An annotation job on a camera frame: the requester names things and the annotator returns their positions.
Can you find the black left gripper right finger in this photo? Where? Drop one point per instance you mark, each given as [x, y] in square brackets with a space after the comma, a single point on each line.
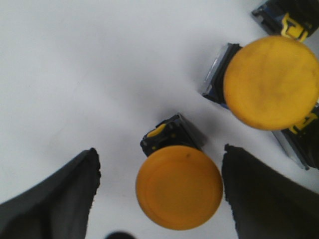
[264, 203]

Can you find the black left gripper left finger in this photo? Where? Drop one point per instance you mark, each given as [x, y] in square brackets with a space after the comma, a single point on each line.
[56, 208]

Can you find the yellow mushroom push button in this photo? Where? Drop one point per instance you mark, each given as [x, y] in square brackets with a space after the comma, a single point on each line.
[270, 84]
[178, 186]

